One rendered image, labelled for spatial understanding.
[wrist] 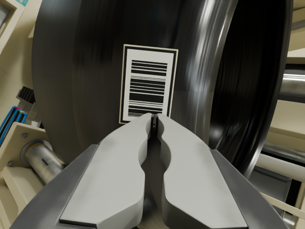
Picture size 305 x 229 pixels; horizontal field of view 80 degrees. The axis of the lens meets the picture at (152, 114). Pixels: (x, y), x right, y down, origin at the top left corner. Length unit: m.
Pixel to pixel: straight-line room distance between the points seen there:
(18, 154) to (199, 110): 0.39
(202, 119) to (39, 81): 0.21
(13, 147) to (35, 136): 0.04
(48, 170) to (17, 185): 0.06
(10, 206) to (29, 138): 0.13
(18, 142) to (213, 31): 0.41
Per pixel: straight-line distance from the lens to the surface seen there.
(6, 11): 0.86
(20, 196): 0.38
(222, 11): 0.19
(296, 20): 0.85
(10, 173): 0.45
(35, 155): 0.43
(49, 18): 0.27
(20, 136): 0.46
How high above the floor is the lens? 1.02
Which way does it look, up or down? 7 degrees up
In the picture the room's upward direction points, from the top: 22 degrees clockwise
